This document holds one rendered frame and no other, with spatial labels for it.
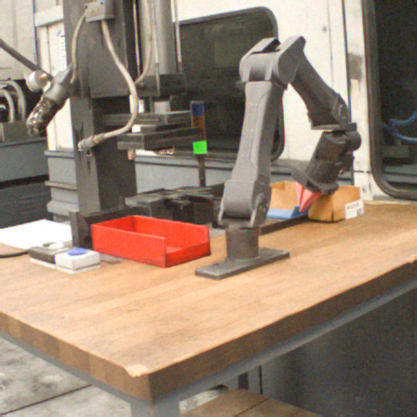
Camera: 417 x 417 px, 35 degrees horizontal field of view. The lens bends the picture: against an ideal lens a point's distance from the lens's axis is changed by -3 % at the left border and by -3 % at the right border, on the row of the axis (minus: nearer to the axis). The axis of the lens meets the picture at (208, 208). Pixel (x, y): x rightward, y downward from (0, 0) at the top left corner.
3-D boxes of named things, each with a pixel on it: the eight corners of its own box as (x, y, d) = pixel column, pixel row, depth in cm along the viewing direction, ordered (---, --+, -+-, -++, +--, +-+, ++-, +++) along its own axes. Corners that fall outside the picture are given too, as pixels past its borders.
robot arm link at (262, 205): (232, 190, 134) (213, 195, 130) (269, 192, 129) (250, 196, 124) (234, 221, 135) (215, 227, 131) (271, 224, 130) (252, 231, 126)
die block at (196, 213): (152, 237, 160) (150, 206, 159) (127, 233, 167) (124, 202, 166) (214, 221, 174) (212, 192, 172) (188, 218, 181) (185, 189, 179)
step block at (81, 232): (79, 251, 151) (75, 211, 149) (73, 249, 153) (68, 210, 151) (103, 246, 155) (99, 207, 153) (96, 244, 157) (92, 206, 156)
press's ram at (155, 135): (147, 162, 156) (137, 32, 151) (85, 159, 175) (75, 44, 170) (205, 153, 168) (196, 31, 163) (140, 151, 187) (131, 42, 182)
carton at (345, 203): (333, 226, 162) (331, 194, 161) (256, 217, 180) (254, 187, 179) (363, 217, 171) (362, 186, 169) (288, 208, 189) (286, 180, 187)
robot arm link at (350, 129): (334, 151, 164) (331, 101, 162) (366, 152, 159) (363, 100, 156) (310, 158, 156) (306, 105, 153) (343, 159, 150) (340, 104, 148)
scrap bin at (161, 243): (166, 268, 132) (163, 238, 131) (93, 251, 150) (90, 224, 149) (211, 255, 140) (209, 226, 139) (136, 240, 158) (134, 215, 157)
